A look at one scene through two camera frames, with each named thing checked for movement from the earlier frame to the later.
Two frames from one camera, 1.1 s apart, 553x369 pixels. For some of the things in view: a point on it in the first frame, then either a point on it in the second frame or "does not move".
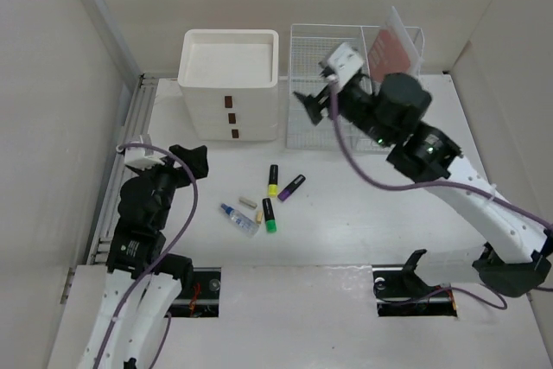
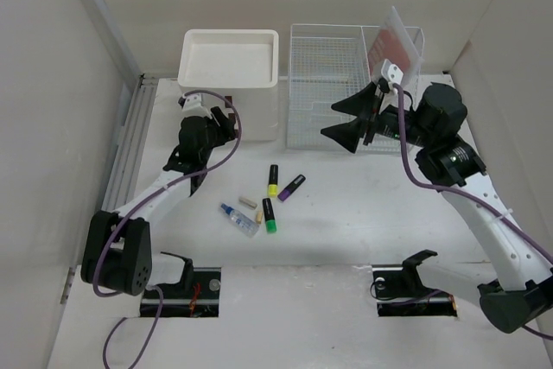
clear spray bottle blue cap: (244, 225) does not move
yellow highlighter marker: (273, 181) does not move
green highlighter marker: (270, 219) does not move
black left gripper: (194, 157) -> (223, 130)
